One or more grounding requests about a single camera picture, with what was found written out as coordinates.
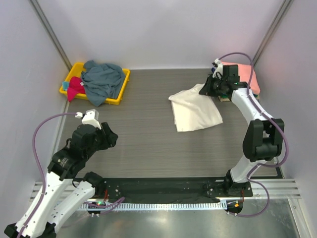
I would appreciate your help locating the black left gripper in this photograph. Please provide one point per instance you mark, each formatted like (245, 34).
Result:
(109, 137)

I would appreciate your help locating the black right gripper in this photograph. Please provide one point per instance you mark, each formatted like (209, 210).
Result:
(207, 90)

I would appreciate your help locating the cream white t shirt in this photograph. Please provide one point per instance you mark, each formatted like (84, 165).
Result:
(193, 111)

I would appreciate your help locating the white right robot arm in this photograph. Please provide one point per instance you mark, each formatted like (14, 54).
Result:
(263, 140)

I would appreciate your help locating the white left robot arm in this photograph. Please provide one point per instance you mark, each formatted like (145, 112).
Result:
(45, 216)

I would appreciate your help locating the folded beige t shirt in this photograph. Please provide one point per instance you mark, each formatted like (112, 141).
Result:
(256, 97)

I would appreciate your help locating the folded pink t shirt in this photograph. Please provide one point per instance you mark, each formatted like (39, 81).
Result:
(244, 73)

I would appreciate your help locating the grey blue t shirt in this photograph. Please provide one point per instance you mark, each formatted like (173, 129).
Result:
(102, 81)

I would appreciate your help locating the magenta red t shirt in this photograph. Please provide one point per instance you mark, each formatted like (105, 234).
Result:
(76, 86)

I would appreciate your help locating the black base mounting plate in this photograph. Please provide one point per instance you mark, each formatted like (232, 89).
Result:
(175, 190)

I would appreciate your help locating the light blue cloth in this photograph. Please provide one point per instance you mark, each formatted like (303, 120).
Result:
(65, 85)

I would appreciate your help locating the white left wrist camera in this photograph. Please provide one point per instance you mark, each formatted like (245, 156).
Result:
(90, 117)

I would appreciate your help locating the white slotted cable duct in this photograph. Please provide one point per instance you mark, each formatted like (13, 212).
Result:
(171, 207)

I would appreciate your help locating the right aluminium corner post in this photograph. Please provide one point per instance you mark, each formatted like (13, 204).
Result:
(278, 18)

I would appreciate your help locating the aluminium corner post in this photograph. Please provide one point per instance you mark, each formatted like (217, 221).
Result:
(278, 18)
(50, 32)

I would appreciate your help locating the aluminium frame rail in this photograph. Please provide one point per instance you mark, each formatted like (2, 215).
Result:
(277, 189)

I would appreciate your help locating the left aluminium corner post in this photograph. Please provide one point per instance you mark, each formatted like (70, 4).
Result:
(50, 32)

